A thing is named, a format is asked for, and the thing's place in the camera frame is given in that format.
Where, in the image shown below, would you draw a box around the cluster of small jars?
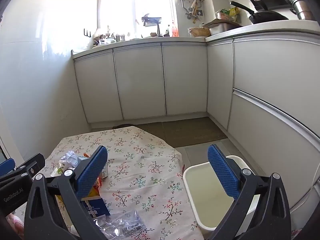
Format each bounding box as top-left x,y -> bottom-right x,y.
92,27 -> 131,47

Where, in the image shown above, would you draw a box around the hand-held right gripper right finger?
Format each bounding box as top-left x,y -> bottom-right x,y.
207,144 -> 292,240

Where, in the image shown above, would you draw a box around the white plastic bin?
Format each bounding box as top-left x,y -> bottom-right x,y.
182,155 -> 262,232

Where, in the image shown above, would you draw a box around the blue cardboard box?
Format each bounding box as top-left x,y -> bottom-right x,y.
81,196 -> 111,218

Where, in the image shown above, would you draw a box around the yellow green snack bags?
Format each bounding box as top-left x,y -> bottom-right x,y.
216,7 -> 241,22

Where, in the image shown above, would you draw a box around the white paper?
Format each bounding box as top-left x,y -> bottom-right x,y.
59,150 -> 79,170

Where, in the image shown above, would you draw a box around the pink cloth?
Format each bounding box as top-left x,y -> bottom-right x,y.
4,212 -> 26,240

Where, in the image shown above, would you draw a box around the black frying pan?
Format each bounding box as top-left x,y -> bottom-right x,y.
229,1 -> 289,25

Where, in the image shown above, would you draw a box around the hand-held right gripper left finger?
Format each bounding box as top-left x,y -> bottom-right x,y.
24,145 -> 110,240

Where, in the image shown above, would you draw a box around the woven basket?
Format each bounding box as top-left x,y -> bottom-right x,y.
188,27 -> 211,38

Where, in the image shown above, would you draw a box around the small drink carton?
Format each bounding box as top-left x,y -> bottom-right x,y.
76,155 -> 109,180

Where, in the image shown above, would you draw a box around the floral tablecloth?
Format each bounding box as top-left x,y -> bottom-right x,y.
11,125 -> 204,240

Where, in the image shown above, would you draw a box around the metal tray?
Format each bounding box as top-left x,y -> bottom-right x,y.
208,21 -> 242,36

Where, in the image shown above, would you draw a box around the kitchen window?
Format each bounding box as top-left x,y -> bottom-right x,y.
97,0 -> 176,41

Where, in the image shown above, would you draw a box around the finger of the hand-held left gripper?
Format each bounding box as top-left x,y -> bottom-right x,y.
0,154 -> 46,184
0,158 -> 14,177

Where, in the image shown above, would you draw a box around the steel pot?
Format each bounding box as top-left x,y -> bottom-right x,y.
286,0 -> 315,21

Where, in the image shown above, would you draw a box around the white cabinet door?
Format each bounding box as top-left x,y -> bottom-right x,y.
113,45 -> 167,120
207,39 -> 234,131
161,42 -> 208,116
74,49 -> 124,125

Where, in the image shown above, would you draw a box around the white paper cup green print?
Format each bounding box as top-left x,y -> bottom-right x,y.
51,164 -> 66,178

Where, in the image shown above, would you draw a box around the white cabinet drawer front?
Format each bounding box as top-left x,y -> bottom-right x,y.
227,92 -> 320,214
232,33 -> 320,140

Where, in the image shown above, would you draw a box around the clear plastic packaging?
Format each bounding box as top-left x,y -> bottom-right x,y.
92,209 -> 147,240

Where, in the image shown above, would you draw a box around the brown floor mat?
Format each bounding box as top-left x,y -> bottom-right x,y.
162,117 -> 228,148
132,122 -> 166,142

